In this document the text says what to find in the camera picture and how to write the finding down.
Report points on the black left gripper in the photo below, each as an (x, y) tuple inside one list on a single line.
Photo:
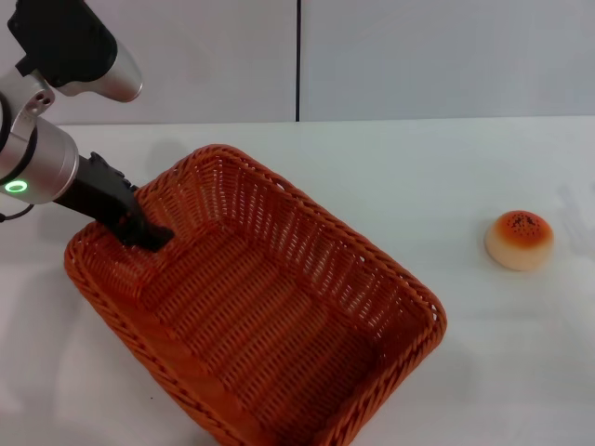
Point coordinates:
[(100, 197)]

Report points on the orange woven rectangular basket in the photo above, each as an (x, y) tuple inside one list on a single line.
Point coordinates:
[(269, 334)]

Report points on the round bun with sesame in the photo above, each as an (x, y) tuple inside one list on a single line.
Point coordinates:
[(518, 244)]

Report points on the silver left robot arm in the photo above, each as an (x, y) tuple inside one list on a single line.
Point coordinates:
[(46, 158)]

